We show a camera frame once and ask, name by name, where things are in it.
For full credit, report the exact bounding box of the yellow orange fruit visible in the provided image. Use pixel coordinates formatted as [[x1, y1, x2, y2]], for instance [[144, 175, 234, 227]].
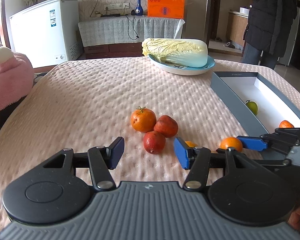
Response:
[[185, 141, 197, 148]]

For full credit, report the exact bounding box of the orange kumquat fruit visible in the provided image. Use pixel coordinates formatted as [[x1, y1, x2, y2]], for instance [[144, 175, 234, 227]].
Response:
[[219, 137, 243, 152]]

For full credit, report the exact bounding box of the pink plush toy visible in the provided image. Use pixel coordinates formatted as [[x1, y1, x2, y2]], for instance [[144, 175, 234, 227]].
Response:
[[0, 44, 34, 111]]

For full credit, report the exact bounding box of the napa cabbage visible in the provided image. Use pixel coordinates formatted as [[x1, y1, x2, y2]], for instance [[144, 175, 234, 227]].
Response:
[[141, 38, 208, 68]]

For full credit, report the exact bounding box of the blue glass bottle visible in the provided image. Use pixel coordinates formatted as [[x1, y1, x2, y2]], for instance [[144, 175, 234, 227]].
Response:
[[135, 0, 143, 16]]

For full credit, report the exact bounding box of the grey white cardboard box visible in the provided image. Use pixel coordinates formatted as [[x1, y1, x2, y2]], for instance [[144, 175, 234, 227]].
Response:
[[210, 72, 300, 137]]

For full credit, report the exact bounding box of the orange gift box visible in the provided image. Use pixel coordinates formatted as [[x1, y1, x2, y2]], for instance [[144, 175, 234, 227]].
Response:
[[147, 0, 185, 19]]

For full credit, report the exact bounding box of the orange tomato with stem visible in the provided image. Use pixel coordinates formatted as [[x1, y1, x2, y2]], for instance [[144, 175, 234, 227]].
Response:
[[130, 106, 157, 133]]

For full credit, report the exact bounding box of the tv stand with cloth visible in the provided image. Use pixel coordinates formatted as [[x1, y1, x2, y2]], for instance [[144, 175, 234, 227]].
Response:
[[78, 15, 185, 47]]

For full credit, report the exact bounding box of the red tomato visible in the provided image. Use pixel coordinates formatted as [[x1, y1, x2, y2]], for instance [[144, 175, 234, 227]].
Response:
[[279, 120, 294, 128]]

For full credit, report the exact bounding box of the person in black coat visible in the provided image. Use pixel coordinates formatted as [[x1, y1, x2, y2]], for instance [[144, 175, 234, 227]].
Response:
[[242, 0, 298, 69]]

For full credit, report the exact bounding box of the black hanging cable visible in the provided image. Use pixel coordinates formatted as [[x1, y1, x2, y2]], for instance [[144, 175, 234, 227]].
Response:
[[124, 15, 140, 41]]

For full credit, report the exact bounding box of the light blue plate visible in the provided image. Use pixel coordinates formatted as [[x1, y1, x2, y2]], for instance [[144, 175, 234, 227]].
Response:
[[148, 55, 215, 76]]

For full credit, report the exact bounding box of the dark red fruit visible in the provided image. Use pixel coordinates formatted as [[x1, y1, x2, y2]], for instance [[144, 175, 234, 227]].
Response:
[[154, 115, 179, 138]]

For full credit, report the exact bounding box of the pink quilted table cover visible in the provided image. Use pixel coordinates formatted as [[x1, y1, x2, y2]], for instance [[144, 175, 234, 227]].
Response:
[[0, 56, 300, 235]]

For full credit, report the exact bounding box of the white chest freezer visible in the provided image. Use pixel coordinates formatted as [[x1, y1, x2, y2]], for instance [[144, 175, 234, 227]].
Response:
[[10, 0, 82, 68]]

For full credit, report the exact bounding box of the green fruit with stem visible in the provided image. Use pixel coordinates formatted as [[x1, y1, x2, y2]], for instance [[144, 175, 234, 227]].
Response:
[[245, 100, 258, 115]]

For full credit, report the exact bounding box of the small red fruit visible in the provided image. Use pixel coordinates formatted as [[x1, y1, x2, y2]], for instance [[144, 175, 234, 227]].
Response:
[[143, 131, 166, 154]]

